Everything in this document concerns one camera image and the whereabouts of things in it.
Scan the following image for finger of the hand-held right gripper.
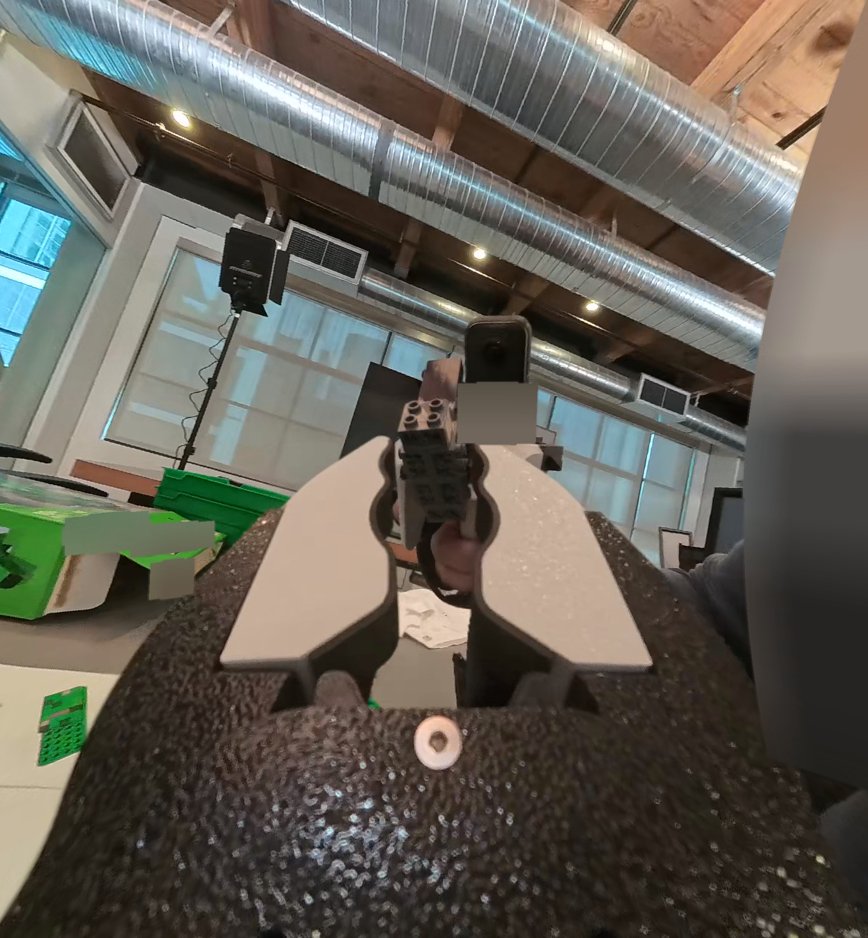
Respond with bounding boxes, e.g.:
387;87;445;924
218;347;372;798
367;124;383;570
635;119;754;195
397;454;436;552

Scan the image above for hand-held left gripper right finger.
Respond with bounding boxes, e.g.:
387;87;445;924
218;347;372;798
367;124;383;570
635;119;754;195
466;443;655;706

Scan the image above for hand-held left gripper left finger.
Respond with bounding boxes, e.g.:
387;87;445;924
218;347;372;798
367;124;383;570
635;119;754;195
221;436;401;709

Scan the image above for grey brick base black beams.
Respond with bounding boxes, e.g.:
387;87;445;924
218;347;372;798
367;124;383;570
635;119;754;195
396;396;473;526

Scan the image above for person's right forearm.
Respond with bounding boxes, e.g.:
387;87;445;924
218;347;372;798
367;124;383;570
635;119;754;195
661;538;757;686

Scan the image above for person's right hand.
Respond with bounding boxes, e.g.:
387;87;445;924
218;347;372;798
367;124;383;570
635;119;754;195
421;358;477;593

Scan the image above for large black monitor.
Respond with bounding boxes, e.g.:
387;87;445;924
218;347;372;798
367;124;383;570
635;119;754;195
340;361;442;470

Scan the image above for white crumpled paper bag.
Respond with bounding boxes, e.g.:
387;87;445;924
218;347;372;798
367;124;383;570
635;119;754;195
397;590;471;651

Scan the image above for green plastic crate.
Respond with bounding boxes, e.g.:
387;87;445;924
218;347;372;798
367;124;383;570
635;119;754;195
154;468;292;548

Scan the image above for brown wooden table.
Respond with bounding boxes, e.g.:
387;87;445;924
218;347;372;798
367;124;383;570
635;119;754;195
71;458;160;507

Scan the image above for green cardboard toy box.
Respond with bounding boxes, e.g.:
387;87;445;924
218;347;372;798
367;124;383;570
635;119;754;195
0;465;226;621

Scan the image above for brick instruction booklet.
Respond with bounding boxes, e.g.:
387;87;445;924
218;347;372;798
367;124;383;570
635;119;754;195
0;658;123;938

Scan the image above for white wall vent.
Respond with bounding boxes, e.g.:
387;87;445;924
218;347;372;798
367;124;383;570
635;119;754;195
635;374;693;416
283;222;370;284
53;103;132;218

